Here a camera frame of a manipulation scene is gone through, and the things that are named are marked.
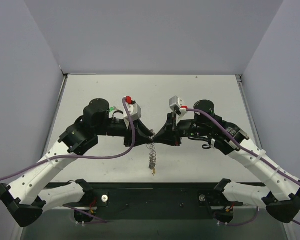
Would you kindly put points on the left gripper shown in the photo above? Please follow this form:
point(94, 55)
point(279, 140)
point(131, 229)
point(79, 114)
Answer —
point(129, 135)

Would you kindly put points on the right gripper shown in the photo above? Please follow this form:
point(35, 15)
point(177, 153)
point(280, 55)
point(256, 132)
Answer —
point(174, 132)

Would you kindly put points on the metal disc with keyrings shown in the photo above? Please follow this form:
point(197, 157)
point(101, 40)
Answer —
point(152, 158)

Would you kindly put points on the green tagged key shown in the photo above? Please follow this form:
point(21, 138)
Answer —
point(114, 109)

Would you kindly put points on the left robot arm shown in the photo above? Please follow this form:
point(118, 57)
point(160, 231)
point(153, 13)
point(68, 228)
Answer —
point(27, 198)

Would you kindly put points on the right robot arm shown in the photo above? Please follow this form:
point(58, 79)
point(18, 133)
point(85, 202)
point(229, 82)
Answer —
point(280, 193)

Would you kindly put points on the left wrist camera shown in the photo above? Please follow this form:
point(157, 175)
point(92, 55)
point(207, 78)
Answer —
point(134, 110)

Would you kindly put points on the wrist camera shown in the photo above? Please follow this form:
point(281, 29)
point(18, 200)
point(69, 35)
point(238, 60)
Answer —
point(134, 110)
point(178, 105)

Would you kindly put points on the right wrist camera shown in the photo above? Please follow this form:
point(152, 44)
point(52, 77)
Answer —
point(178, 105)

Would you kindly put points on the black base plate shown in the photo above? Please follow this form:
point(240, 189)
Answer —
point(155, 201)

